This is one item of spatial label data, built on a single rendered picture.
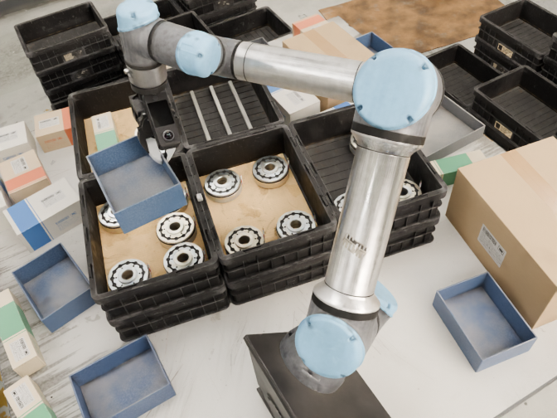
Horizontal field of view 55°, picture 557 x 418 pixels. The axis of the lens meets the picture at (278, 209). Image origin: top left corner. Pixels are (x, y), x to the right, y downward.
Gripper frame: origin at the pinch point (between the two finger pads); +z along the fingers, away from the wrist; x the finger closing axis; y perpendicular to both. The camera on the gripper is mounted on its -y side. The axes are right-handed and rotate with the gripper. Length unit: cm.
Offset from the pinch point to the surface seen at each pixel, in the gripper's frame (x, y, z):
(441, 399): -40, -63, 38
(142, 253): 9.1, 2.1, 30.7
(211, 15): -74, 159, 56
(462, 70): -173, 72, 65
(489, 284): -67, -46, 31
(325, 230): -30.7, -22.0, 16.4
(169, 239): 1.9, 0.5, 27.0
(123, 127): -1, 53, 29
